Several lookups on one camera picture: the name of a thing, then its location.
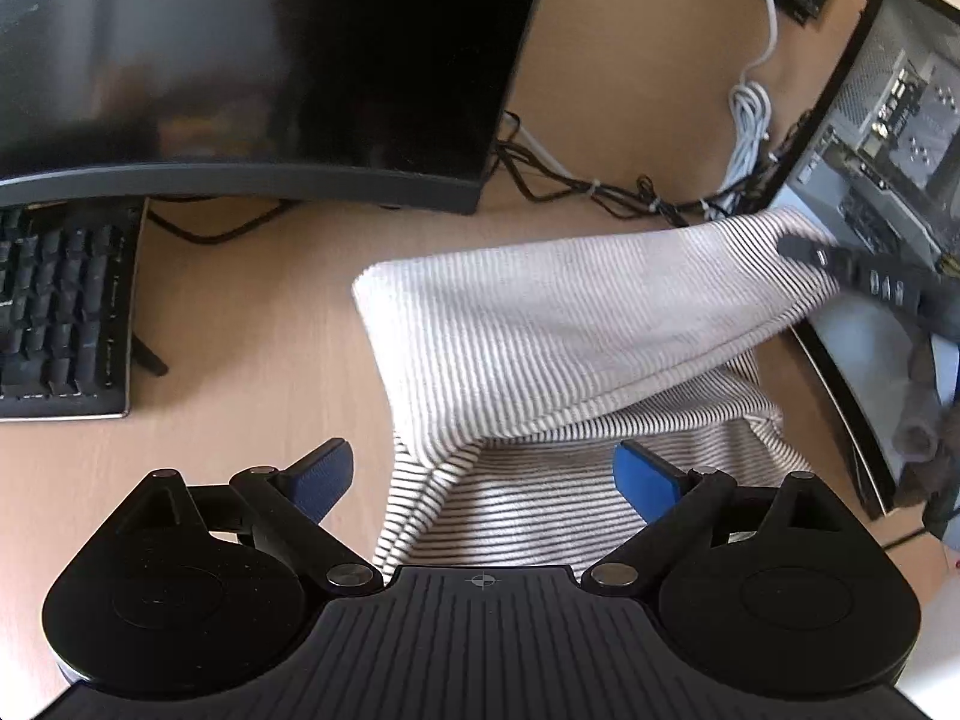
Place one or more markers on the striped beige garment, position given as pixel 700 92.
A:
pixel 525 315

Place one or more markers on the person's right hand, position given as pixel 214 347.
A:
pixel 921 431

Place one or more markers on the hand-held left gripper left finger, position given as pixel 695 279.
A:
pixel 326 478

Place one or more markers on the black monitor stand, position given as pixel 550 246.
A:
pixel 150 356

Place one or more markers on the black computer monitor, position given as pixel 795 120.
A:
pixel 262 52

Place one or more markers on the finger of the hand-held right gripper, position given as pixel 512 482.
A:
pixel 855 268

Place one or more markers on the black keyboard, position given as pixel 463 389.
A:
pixel 60 307

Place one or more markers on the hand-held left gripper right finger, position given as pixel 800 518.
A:
pixel 643 480

